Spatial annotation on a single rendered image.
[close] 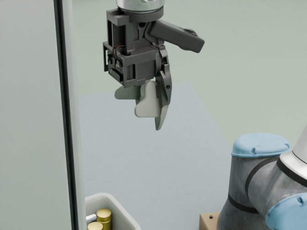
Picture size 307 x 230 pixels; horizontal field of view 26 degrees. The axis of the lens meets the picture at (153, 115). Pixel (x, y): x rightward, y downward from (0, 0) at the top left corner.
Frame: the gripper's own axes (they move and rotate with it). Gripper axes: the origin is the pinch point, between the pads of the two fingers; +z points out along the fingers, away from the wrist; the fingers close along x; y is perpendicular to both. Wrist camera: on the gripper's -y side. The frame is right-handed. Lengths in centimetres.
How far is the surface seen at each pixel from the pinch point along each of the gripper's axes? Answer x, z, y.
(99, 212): -22.8, 36.5, 0.2
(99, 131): -63, 43, -20
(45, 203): 72, -47, 46
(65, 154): 72, -48, 45
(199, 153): -39, 43, -38
